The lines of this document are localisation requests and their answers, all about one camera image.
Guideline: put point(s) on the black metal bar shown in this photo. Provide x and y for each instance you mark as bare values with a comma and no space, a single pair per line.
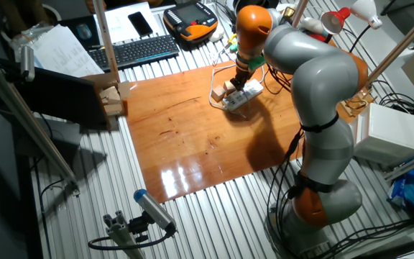
401,252

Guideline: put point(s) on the orange and grey teach pendant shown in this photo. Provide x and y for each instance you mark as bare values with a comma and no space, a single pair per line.
192,18

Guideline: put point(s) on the small wooden block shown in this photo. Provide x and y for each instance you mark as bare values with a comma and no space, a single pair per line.
113,109
114,98
107,92

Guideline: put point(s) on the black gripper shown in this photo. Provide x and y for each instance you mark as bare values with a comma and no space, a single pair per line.
243,76

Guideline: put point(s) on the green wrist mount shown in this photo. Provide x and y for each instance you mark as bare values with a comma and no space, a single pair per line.
256,63

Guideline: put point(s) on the black smartphone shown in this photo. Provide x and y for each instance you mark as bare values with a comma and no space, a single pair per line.
140,23

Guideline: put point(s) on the white desk lamp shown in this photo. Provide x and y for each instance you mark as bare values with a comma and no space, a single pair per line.
365,9

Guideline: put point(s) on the black computer keyboard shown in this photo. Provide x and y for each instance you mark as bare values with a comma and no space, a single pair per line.
138,50

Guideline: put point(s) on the printed white paper stack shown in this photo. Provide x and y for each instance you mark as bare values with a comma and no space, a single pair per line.
61,52

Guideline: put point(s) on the white power strip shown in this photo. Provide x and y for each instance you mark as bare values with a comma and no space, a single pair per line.
244,96

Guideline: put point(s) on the black flat monitor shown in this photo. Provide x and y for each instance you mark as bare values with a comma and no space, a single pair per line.
56,95

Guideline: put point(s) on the black round device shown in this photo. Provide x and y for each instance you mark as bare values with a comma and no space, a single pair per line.
255,3

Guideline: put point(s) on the black mouse pad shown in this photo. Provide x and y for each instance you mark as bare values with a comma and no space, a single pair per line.
67,28

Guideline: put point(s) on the white paper sheet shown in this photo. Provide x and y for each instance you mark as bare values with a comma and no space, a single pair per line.
120,25

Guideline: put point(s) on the grey computer mouse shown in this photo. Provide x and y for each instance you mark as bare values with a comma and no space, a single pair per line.
83,31

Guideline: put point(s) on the aluminium frame bar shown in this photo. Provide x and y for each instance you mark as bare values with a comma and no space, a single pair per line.
299,12
404,41
23,122
413,163

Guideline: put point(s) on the red desk lamp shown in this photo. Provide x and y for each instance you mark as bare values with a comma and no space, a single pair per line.
336,19

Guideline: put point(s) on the small wooden rack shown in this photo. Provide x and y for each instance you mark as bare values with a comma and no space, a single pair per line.
358,102

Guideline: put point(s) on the silver camera with blue cap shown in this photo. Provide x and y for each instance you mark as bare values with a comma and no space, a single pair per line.
155,210

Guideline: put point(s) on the wooden frame post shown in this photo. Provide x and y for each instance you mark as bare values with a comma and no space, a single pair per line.
106,39

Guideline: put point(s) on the short aluminium profile stub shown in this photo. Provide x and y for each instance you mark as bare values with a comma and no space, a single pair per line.
120,234

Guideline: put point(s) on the white rounded mouse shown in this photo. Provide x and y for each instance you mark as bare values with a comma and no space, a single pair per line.
216,34

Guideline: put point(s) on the wooden cube block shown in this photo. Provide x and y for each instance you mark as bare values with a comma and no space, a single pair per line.
229,87
218,93

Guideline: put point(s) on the glossy orange wooden board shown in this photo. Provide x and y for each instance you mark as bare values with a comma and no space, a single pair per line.
178,144

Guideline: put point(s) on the silver camera on bar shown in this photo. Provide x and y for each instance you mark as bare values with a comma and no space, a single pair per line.
27,63

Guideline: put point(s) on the white box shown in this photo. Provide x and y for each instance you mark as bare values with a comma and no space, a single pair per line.
390,133

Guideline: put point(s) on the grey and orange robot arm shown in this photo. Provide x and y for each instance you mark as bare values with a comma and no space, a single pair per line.
322,79

